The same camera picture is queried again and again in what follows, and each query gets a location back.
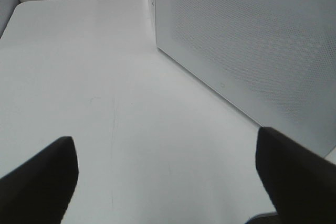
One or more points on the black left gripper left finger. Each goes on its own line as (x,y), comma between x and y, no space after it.
(40,189)

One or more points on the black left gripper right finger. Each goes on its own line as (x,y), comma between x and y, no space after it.
(299,183)

